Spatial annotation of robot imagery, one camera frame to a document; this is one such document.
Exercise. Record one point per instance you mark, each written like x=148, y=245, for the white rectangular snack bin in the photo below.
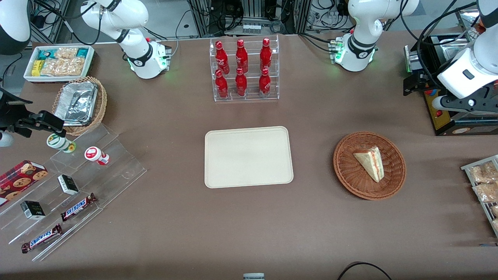
x=90, y=64

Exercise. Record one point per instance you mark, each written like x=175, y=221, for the wicker basket with foil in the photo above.
x=102, y=105

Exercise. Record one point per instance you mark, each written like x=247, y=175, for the black hot dog roller machine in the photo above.
x=437, y=116

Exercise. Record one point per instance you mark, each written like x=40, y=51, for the teal snack pack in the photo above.
x=44, y=53
x=82, y=51

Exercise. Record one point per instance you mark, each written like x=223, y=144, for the Snickers chocolate bar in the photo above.
x=78, y=207
x=41, y=238

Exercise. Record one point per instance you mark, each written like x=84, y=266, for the triangular sandwich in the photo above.
x=371, y=163

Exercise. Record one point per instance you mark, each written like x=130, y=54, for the clear acrylic bottle rack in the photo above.
x=252, y=95

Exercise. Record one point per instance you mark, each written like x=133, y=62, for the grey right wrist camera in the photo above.
x=4, y=139

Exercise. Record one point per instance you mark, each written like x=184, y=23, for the green cap yoghurt bottle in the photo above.
x=60, y=142

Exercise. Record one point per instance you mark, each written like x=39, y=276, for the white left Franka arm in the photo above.
x=362, y=23

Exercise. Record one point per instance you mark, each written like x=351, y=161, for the red cap yoghurt bottle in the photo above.
x=95, y=154

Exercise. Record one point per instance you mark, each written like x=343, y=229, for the red cookie box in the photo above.
x=19, y=181

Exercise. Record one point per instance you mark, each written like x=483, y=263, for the white power strip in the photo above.
x=251, y=28

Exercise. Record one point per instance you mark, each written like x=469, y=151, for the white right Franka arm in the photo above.
x=136, y=58

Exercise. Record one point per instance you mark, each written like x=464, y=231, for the red cola bottle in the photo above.
x=265, y=84
x=221, y=86
x=241, y=84
x=221, y=58
x=265, y=56
x=241, y=58

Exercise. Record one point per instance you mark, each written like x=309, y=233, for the clear bag of crackers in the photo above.
x=65, y=52
x=62, y=67

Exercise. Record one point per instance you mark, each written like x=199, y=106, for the small grey device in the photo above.
x=253, y=277

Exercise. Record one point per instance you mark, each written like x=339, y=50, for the yellow snack pack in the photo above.
x=37, y=68

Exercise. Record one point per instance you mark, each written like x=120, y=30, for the beige rectangular tray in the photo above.
x=249, y=157

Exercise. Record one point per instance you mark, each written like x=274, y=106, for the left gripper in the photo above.
x=425, y=80

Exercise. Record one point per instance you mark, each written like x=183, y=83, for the clear acrylic step display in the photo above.
x=116, y=163

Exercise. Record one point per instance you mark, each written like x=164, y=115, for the silver foil container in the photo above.
x=76, y=103

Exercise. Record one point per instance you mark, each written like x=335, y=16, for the small black box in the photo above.
x=68, y=184
x=33, y=210

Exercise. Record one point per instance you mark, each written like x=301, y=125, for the clear bag of pastry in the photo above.
x=486, y=192
x=484, y=173

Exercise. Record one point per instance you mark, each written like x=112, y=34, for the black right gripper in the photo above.
x=8, y=112

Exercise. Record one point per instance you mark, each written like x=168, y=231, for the round brown wicker basket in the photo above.
x=350, y=175

